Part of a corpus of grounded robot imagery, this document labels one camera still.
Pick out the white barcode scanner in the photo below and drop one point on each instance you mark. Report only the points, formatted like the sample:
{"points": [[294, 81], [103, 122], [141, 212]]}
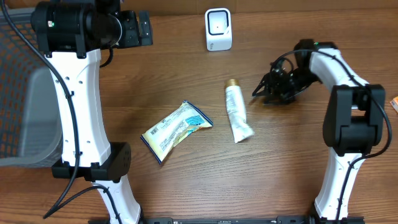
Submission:
{"points": [[218, 29]]}

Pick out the small orange tissue pack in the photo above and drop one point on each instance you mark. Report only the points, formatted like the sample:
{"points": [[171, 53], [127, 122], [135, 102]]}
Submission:
{"points": [[394, 103]]}

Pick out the white tube with gold cap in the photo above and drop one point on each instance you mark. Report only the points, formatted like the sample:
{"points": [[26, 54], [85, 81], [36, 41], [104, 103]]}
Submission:
{"points": [[236, 111]]}

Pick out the yellow white snack bag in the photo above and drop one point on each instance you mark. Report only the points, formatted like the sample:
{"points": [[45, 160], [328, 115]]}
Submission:
{"points": [[170, 131]]}

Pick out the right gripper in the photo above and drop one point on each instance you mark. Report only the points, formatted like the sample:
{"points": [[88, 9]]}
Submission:
{"points": [[272, 79]]}

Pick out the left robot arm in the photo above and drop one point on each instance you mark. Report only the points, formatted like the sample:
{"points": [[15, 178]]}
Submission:
{"points": [[71, 36]]}

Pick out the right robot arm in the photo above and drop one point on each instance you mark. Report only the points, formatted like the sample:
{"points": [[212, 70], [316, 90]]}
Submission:
{"points": [[353, 124]]}

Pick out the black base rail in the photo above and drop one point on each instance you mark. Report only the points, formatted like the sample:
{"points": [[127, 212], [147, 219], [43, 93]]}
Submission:
{"points": [[278, 220]]}

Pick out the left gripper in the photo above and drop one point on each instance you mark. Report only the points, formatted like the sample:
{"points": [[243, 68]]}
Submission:
{"points": [[135, 38]]}

